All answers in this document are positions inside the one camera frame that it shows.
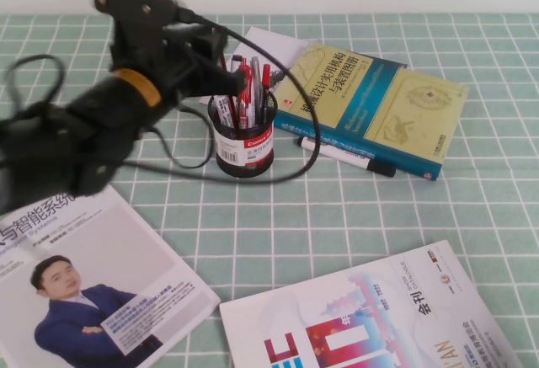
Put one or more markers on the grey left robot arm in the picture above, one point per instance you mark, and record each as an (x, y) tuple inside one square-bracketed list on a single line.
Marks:
[(50, 140)]

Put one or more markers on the magazine with suited man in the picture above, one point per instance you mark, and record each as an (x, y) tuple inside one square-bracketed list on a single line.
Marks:
[(126, 237)]

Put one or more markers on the yellow and teal hardcover book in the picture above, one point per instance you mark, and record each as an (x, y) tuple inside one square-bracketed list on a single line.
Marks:
[(379, 102)]

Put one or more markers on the red gel pen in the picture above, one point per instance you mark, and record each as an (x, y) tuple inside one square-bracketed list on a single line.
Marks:
[(245, 107)]

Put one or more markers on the black pen with red cap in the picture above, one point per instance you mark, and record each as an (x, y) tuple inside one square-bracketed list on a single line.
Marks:
[(265, 77)]

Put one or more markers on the white colourful show catalogue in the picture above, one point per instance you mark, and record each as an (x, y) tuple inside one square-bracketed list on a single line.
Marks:
[(358, 321)]

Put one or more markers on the white pen with black cap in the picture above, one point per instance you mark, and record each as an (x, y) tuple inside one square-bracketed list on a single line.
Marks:
[(236, 61)]

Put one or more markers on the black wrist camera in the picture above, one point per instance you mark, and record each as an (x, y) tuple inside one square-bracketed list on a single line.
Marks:
[(126, 1)]

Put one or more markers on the white paper booklet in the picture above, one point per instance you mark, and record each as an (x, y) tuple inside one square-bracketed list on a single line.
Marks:
[(269, 41)]

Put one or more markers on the black mesh pen holder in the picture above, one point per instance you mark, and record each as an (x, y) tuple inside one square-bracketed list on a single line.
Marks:
[(252, 161)]

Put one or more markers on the red pencil with eraser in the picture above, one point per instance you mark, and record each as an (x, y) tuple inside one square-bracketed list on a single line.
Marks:
[(233, 111)]

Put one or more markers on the grey pen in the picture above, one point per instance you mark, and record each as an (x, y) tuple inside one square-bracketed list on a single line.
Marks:
[(255, 86)]

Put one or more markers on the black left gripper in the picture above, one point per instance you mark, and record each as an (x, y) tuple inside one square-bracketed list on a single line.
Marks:
[(147, 52)]

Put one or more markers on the white marker with black cap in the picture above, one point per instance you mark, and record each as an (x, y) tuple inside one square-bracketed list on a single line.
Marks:
[(337, 153)]

